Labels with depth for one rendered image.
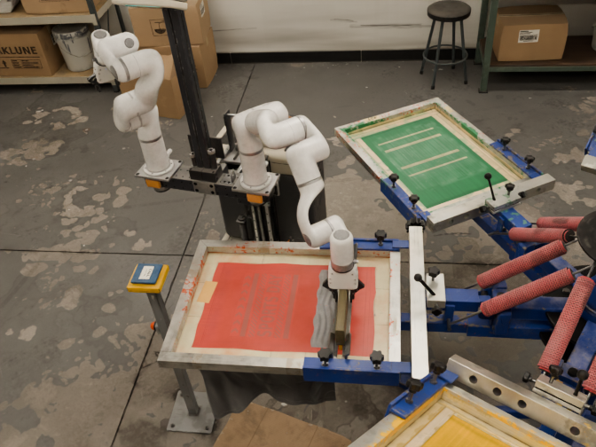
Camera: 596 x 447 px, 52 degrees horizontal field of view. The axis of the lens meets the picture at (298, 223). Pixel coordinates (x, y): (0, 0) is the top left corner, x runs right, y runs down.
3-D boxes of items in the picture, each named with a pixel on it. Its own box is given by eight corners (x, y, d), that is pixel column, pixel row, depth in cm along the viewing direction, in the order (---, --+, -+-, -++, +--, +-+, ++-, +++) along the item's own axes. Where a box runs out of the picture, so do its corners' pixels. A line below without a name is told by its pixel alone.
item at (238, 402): (216, 420, 234) (195, 353, 206) (218, 412, 236) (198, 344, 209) (336, 429, 227) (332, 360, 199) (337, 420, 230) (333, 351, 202)
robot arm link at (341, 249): (311, 219, 199) (336, 207, 202) (314, 243, 206) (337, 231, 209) (338, 245, 189) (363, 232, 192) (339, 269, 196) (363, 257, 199)
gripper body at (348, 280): (358, 254, 203) (358, 278, 210) (327, 254, 204) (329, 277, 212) (356, 270, 197) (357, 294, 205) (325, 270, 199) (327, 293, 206)
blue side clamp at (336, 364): (303, 380, 196) (301, 367, 191) (305, 367, 199) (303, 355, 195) (398, 386, 191) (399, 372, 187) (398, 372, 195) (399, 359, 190)
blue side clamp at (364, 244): (320, 258, 237) (319, 246, 232) (321, 249, 241) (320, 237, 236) (398, 261, 233) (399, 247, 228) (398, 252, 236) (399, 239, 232)
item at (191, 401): (166, 431, 291) (110, 294, 229) (178, 391, 308) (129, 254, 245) (211, 434, 288) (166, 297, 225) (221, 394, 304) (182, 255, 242)
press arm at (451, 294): (425, 309, 207) (426, 300, 204) (424, 296, 211) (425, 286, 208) (477, 312, 204) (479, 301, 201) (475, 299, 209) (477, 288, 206)
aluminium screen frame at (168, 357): (159, 367, 202) (156, 360, 200) (201, 246, 246) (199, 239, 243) (400, 381, 191) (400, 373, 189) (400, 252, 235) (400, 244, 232)
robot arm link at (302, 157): (261, 129, 205) (299, 114, 210) (285, 188, 208) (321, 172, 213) (278, 121, 190) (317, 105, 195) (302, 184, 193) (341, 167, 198)
